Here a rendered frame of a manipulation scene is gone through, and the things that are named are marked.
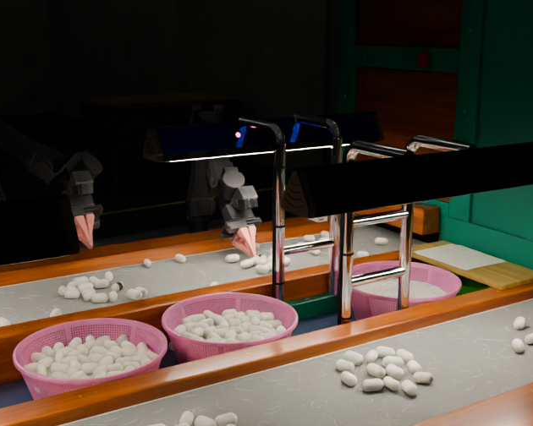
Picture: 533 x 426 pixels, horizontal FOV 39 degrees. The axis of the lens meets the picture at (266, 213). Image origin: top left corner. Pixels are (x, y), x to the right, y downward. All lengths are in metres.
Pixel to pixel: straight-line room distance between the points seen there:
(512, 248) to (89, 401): 1.10
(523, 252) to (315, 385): 0.76
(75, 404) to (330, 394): 0.40
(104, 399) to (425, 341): 0.62
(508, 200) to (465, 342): 0.51
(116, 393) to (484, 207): 1.09
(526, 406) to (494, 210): 0.78
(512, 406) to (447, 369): 0.19
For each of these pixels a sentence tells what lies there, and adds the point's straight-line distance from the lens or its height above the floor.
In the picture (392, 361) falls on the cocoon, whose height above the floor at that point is 0.76.
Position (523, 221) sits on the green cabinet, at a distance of 1.88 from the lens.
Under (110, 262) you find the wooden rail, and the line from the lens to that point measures 1.91.
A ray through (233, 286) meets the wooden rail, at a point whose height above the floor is 0.77.
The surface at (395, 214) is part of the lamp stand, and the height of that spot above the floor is 0.96.
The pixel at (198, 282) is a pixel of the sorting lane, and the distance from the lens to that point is 1.77.
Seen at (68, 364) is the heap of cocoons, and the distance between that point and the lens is 1.42.
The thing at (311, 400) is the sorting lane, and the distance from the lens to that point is 1.25.
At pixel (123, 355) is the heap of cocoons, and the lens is 1.43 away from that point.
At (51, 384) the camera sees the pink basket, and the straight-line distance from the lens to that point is 1.30.
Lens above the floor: 1.32
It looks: 14 degrees down
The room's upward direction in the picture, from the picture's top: straight up
